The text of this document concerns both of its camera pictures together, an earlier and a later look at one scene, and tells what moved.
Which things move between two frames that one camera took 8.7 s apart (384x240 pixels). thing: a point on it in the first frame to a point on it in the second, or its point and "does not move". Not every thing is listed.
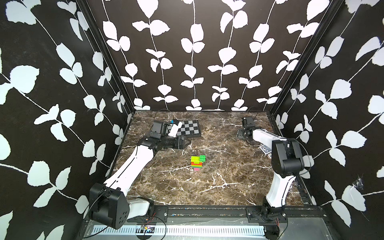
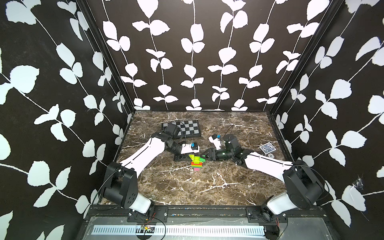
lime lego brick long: [195, 159] does not move
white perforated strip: [132, 230] does not move
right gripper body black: [242, 133] to [222, 155]
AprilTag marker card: [265, 149] does not move
